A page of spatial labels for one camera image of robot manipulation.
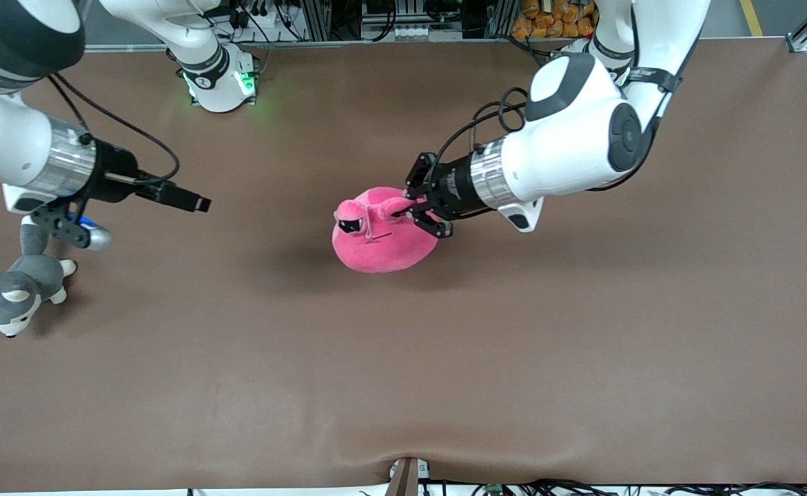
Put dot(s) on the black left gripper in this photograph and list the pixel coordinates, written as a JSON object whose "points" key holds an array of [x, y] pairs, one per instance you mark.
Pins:
{"points": [[453, 187]]}

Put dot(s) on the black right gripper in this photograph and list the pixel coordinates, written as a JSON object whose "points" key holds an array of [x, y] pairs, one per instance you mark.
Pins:
{"points": [[112, 167]]}

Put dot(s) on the round hot pink plush toy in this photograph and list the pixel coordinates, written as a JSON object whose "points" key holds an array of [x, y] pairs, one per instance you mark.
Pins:
{"points": [[382, 248]]}

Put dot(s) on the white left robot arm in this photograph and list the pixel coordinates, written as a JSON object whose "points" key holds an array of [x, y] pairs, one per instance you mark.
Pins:
{"points": [[582, 138]]}

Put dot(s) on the grey white husky plush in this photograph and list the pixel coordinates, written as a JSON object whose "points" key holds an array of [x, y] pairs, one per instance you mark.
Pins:
{"points": [[31, 275]]}

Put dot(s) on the white power strip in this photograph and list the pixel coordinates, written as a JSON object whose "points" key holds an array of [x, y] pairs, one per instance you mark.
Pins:
{"points": [[413, 32]]}

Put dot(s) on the orange snack bags pile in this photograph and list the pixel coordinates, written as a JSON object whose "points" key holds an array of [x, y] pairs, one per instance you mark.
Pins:
{"points": [[548, 21]]}

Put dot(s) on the aluminium table edge rail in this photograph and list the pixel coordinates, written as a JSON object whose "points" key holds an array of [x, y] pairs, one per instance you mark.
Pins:
{"points": [[375, 45]]}

